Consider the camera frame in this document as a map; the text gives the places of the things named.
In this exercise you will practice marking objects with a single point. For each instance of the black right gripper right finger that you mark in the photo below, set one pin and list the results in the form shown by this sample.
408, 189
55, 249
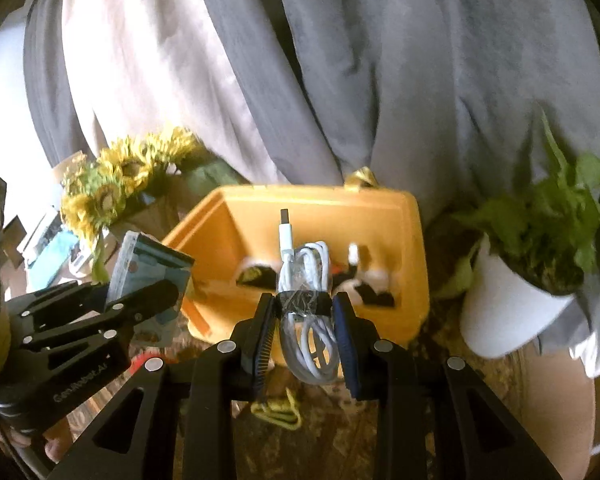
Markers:
475, 436

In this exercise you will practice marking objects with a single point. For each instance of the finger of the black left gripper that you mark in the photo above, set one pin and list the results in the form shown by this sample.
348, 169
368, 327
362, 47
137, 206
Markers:
60, 302
134, 307

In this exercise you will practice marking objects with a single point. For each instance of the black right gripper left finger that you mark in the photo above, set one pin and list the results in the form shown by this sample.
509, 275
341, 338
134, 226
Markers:
220, 389

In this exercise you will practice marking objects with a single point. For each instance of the blue tissue pack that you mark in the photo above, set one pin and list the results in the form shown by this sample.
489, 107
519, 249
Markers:
143, 262

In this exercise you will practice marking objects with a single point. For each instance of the blue cloth on table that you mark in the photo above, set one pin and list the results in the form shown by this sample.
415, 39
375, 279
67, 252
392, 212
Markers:
53, 257

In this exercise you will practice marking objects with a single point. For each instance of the red fluffy plush toy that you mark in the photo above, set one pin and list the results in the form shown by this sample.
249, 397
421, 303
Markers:
140, 359

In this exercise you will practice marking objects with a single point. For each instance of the yellow black small item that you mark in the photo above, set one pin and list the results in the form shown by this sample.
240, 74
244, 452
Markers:
278, 409

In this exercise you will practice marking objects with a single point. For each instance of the sunflower bouquet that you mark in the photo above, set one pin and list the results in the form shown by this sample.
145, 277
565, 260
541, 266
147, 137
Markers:
132, 173

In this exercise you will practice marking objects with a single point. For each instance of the white plant pot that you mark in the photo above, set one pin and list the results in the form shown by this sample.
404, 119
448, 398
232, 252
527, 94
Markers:
501, 311

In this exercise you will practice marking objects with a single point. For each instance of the mickey mouse plush toy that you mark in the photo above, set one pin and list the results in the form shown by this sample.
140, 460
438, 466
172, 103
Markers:
367, 288

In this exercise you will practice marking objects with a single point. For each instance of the green potted plant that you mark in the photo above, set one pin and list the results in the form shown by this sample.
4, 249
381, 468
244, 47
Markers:
546, 233

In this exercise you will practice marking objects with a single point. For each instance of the grey draped curtain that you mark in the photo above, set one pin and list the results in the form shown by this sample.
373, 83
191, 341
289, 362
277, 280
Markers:
447, 99

